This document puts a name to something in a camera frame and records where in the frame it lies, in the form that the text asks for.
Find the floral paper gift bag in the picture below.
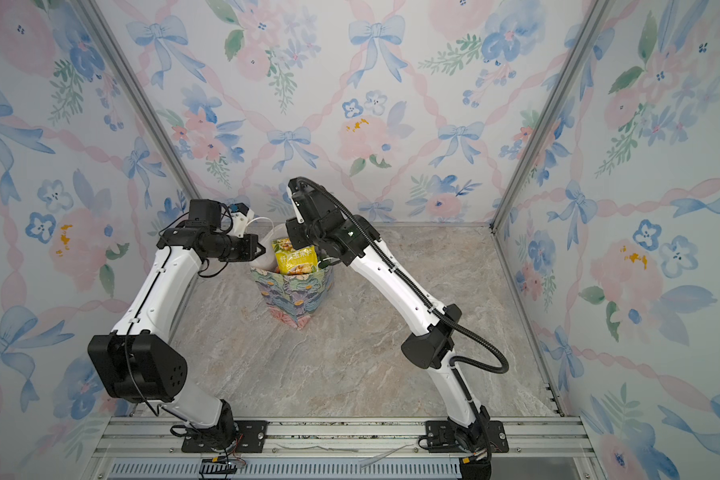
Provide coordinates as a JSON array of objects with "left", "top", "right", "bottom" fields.
[{"left": 249, "top": 224, "right": 334, "bottom": 330}]

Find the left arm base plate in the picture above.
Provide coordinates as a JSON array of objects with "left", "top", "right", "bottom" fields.
[{"left": 181, "top": 420, "right": 269, "bottom": 454}]

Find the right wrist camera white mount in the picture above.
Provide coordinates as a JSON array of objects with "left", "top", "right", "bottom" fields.
[{"left": 288, "top": 186, "right": 304, "bottom": 224}]

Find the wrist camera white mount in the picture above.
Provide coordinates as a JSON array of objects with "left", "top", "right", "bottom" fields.
[
  {"left": 229, "top": 203, "right": 255, "bottom": 238},
  {"left": 288, "top": 186, "right": 304, "bottom": 224}
]

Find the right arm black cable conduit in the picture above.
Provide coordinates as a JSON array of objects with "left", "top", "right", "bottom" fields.
[{"left": 289, "top": 176, "right": 510, "bottom": 457}]

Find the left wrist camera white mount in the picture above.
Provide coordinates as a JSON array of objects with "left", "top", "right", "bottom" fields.
[{"left": 229, "top": 203, "right": 255, "bottom": 238}]

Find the aluminium rail frame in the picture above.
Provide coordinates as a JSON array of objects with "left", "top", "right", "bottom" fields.
[{"left": 82, "top": 417, "right": 605, "bottom": 479}]

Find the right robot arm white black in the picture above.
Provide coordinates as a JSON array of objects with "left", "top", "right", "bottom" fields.
[{"left": 286, "top": 177, "right": 489, "bottom": 453}]

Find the yellow snack packet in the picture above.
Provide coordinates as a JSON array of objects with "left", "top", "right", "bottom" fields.
[{"left": 272, "top": 238, "right": 319, "bottom": 276}]

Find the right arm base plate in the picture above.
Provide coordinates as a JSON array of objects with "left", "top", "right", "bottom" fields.
[{"left": 418, "top": 420, "right": 510, "bottom": 455}]

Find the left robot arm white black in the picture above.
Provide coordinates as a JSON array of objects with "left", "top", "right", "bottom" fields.
[{"left": 87, "top": 199, "right": 265, "bottom": 430}]

